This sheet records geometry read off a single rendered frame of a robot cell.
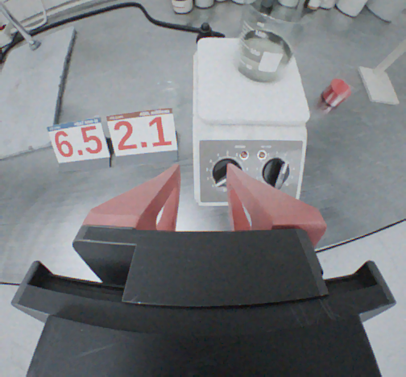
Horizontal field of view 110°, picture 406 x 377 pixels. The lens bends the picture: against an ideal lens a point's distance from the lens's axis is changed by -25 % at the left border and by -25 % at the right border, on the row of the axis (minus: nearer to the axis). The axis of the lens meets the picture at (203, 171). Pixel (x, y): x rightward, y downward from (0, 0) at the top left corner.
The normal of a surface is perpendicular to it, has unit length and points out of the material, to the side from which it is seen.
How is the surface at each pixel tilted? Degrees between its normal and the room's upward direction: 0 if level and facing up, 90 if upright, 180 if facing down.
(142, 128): 40
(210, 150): 30
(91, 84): 0
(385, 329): 0
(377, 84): 0
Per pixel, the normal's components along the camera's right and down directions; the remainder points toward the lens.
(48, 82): 0.00, -0.23
